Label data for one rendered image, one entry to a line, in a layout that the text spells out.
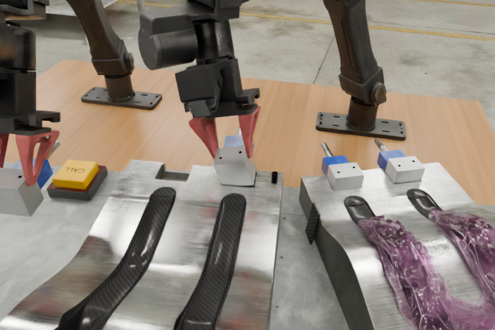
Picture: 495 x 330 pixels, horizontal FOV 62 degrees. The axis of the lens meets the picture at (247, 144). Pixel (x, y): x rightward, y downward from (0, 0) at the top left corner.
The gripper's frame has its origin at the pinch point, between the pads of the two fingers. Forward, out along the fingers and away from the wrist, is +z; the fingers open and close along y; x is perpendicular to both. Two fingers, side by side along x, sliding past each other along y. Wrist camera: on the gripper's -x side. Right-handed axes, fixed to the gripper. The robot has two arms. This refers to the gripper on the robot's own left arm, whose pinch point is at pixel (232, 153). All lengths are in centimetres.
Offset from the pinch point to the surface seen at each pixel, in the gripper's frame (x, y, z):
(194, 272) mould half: -16.2, -2.5, 10.1
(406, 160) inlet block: 13.5, 26.5, 8.1
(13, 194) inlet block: -16.2, -25.4, -2.1
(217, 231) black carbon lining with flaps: -8.9, -1.3, 8.4
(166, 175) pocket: 2.8, -13.2, 3.8
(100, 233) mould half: -13.0, -16.8, 5.9
